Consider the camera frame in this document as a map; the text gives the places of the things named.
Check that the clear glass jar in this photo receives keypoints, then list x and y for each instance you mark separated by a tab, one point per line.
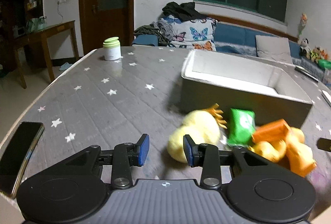
42	23

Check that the yellow plush chick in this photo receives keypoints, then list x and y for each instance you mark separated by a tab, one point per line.
199	125

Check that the brown wooden door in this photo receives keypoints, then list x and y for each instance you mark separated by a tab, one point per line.
113	20

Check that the white cardboard box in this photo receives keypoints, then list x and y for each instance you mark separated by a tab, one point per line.
232	94

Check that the black and white plush toy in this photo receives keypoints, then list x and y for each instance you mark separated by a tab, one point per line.
304	47

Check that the pile of colourful plush toys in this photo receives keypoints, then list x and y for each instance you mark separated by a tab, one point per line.
320	54

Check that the small yellow rubber duck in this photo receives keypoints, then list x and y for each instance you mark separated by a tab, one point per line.
266	150

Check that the orange block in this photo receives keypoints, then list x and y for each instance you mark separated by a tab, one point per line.
271	131

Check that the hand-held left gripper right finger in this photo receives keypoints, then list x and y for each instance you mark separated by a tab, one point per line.
188	150

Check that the grey pillow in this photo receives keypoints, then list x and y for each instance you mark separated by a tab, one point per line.
274	48

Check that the hanging plush toy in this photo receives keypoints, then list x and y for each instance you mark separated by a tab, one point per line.
303	23

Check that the white wall socket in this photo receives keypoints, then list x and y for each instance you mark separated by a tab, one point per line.
64	0

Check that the black clothes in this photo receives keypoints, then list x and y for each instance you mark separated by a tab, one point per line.
186	11

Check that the striped dark cloth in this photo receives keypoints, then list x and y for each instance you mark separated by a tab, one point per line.
150	30

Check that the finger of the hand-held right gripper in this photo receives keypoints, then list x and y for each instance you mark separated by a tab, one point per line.
324	145

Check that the dark wooden cabinet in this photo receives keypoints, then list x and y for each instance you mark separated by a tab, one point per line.
18	1

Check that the white jar with green lid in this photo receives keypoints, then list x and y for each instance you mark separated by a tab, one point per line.
112	52

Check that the black smartphone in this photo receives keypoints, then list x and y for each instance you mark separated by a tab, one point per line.
15	151

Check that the large yellow rubber duck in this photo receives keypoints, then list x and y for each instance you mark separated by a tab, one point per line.
300	154

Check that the grey star-print tablecloth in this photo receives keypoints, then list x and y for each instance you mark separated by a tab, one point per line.
103	100

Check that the blue slipper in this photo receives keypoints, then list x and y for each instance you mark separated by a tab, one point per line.
66	66

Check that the butterfly print pillow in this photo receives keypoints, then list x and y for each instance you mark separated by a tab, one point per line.
196	32

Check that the green snack packet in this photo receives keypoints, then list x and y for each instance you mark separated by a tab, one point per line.
240	125

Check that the blue sofa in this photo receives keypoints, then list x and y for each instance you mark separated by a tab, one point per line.
232	32

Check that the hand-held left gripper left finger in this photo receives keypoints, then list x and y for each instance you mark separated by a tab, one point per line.
143	149

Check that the wooden desk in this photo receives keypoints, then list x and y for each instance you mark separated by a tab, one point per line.
51	29

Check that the white flat object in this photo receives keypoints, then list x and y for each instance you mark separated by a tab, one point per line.
327	97

